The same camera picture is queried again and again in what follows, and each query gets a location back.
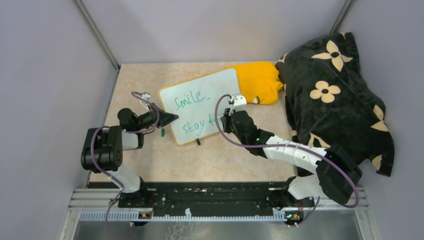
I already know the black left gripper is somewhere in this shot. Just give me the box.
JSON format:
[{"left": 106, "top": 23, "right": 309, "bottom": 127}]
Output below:
[{"left": 134, "top": 102, "right": 179, "bottom": 131}]

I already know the yellow-framed whiteboard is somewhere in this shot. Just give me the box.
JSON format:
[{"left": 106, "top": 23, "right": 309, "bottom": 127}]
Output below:
[{"left": 158, "top": 68, "right": 240, "bottom": 146}]

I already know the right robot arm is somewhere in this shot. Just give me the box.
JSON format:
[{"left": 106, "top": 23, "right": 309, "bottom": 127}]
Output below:
[{"left": 220, "top": 108, "right": 362, "bottom": 209}]

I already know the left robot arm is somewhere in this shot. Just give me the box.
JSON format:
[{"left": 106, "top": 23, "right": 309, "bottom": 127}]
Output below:
[{"left": 80, "top": 105, "right": 179, "bottom": 208}]

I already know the folded yellow cloth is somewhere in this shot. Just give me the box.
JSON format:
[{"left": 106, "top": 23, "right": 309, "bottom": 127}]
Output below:
[{"left": 224, "top": 61, "right": 283, "bottom": 105}]

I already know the black floral blanket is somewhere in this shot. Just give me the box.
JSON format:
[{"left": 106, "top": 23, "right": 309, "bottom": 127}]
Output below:
[{"left": 275, "top": 32, "right": 395, "bottom": 177}]

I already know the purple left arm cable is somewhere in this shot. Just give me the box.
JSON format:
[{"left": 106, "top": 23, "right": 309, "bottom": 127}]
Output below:
[{"left": 90, "top": 91, "right": 161, "bottom": 238}]

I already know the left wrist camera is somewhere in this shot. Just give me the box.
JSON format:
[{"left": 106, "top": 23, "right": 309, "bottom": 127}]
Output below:
[{"left": 140, "top": 92, "right": 151, "bottom": 103}]

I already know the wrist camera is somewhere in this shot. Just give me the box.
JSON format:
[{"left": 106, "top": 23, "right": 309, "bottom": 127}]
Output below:
[
  {"left": 140, "top": 92, "right": 151, "bottom": 103},
  {"left": 228, "top": 93, "right": 247, "bottom": 113}
]

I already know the left metal corner post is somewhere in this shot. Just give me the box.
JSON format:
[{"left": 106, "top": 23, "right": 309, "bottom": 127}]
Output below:
[{"left": 72, "top": 0, "right": 121, "bottom": 71}]

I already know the metal corner post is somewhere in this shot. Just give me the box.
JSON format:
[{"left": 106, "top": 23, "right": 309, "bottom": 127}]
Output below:
[
  {"left": 329, "top": 0, "right": 354, "bottom": 34},
  {"left": 72, "top": 0, "right": 121, "bottom": 71}
]

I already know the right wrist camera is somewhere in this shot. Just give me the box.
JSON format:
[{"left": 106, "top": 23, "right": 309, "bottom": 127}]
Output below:
[{"left": 228, "top": 93, "right": 247, "bottom": 113}]

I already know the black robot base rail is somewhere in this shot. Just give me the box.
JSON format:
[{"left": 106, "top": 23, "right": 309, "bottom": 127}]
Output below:
[{"left": 117, "top": 181, "right": 315, "bottom": 224}]

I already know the right metal corner post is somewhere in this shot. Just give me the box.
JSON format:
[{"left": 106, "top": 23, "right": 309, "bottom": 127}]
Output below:
[{"left": 329, "top": 0, "right": 354, "bottom": 34}]

